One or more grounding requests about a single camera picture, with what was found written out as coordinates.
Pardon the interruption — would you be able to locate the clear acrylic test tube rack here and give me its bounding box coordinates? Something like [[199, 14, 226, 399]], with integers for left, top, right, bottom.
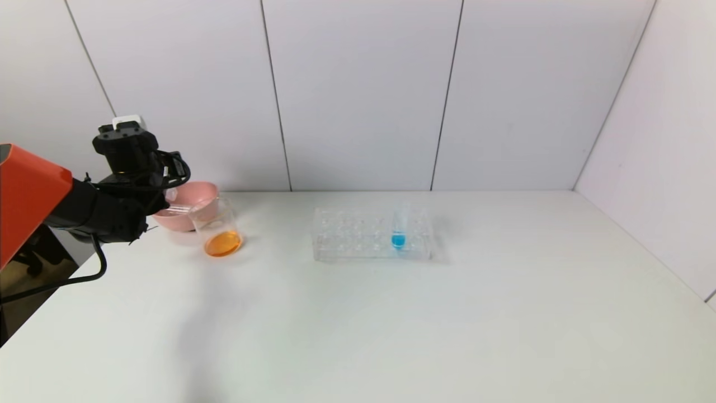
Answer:
[[312, 207, 434, 262]]

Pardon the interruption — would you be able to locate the test tube with blue pigment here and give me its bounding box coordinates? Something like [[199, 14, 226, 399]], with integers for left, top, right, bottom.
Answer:
[[392, 201, 411, 250]]

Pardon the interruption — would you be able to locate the clear glass beaker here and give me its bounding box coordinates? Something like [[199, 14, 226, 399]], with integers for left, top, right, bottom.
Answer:
[[189, 197, 244, 258]]

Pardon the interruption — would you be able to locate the pink bowl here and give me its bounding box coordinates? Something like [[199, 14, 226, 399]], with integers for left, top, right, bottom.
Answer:
[[152, 181, 220, 233]]

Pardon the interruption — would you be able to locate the black chair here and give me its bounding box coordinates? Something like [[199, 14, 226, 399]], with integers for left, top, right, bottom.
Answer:
[[11, 224, 77, 278]]

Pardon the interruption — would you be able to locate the black camera cable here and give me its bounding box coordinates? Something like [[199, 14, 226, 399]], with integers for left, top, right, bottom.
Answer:
[[157, 150, 191, 190]]

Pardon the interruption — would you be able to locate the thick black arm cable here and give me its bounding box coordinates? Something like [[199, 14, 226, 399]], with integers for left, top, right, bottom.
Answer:
[[0, 235, 108, 306]]

